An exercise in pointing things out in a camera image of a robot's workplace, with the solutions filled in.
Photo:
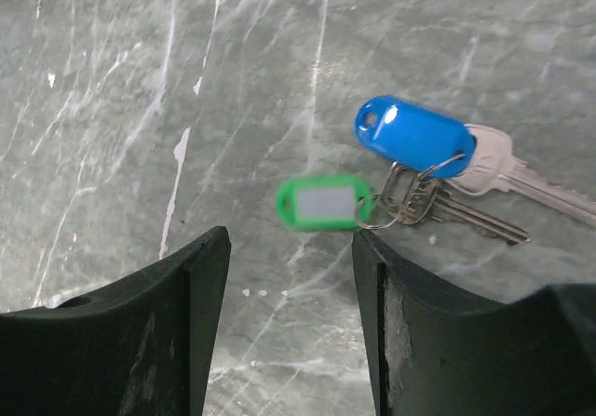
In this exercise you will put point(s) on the blue key tag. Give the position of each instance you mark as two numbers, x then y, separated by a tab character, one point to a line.
473	159

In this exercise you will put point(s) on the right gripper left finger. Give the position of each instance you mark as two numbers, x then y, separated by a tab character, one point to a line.
141	345

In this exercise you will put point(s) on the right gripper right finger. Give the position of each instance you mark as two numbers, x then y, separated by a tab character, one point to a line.
436	349

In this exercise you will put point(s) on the green key tag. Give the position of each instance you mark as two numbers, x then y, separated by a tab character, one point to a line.
345	202

